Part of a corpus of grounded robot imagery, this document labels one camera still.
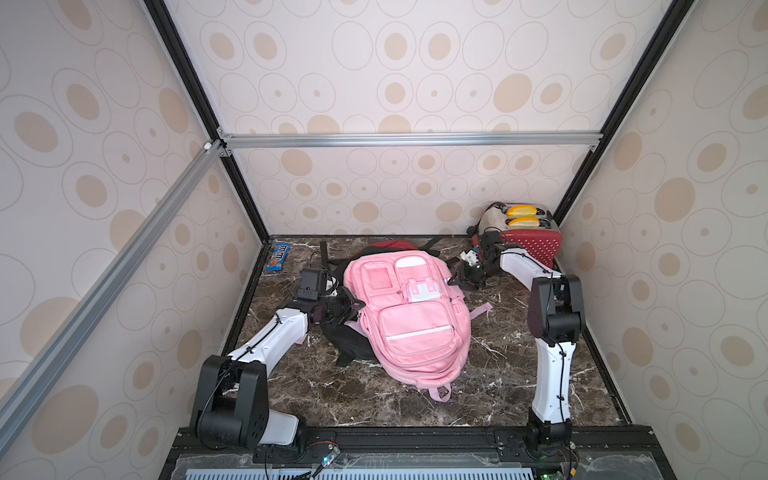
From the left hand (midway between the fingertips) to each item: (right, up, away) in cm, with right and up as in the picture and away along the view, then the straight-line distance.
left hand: (371, 300), depth 84 cm
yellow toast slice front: (+49, +24, +13) cm, 56 cm away
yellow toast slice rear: (+50, +28, +16) cm, 59 cm away
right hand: (+25, +3, +16) cm, 30 cm away
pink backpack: (+12, -5, +4) cm, 14 cm away
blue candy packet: (-37, +14, +29) cm, 49 cm away
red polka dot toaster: (+56, +17, +14) cm, 60 cm away
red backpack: (+8, +18, +29) cm, 35 cm away
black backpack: (-8, -11, -2) cm, 13 cm away
